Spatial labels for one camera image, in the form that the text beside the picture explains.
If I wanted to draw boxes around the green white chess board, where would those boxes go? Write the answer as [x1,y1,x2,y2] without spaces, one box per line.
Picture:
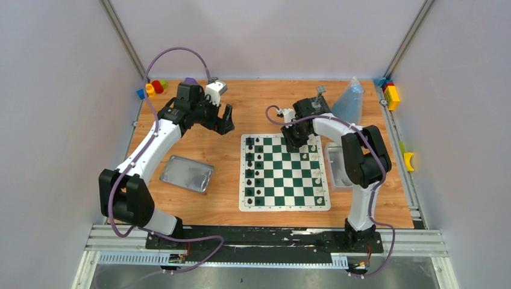
[239,134,331,212]

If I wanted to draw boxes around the silver metal tin box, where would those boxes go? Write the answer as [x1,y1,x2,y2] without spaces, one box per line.
[325,142,353,191]

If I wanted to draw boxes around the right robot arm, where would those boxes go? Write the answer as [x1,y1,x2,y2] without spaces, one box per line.
[277,98,392,252]

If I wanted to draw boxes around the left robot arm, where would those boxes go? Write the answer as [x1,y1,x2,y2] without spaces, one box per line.
[99,78,234,249]

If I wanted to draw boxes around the dark grey lego baseplate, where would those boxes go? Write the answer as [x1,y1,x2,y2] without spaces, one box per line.
[310,97,331,115]

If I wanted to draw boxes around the grey lego tower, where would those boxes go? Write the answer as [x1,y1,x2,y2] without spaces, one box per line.
[312,85,326,110]

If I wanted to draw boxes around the purple metronome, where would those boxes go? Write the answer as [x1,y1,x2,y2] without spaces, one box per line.
[184,77,198,84]

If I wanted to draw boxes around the green wooden block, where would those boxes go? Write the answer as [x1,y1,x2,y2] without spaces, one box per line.
[160,80,168,90]

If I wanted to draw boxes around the red wooden cylinder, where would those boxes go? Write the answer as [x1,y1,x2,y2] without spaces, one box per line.
[151,80,165,95]

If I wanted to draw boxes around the blue plastic bag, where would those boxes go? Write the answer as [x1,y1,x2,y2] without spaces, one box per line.
[331,77,364,124]

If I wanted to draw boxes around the yellow wooden cylinder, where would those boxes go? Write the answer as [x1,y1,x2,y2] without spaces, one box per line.
[145,83,157,98]

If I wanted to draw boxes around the silver tin lid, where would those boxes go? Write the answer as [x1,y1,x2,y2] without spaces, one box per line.
[160,155,214,194]

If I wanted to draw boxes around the blue wooden block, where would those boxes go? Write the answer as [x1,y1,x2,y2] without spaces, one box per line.
[136,89,145,99]

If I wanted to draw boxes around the colourful lego brick stack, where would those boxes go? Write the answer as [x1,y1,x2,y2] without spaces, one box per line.
[373,78,400,111]

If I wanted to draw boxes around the yellow curved block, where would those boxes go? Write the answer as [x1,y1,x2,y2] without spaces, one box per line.
[399,141,415,172]

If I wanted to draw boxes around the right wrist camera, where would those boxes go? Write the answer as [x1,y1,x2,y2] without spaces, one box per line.
[277,108,296,127]

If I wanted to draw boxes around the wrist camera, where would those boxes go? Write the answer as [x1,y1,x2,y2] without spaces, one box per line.
[277,108,296,127]
[205,80,228,107]

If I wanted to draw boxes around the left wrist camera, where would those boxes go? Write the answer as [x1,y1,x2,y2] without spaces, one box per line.
[205,80,228,107]

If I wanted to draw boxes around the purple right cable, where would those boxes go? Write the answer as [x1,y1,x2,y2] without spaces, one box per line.
[266,105,397,279]

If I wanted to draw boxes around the purple cable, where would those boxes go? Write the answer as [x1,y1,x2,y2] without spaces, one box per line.
[107,47,224,289]
[266,105,397,279]

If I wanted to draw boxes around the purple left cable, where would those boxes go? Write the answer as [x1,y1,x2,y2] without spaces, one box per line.
[107,47,224,289]

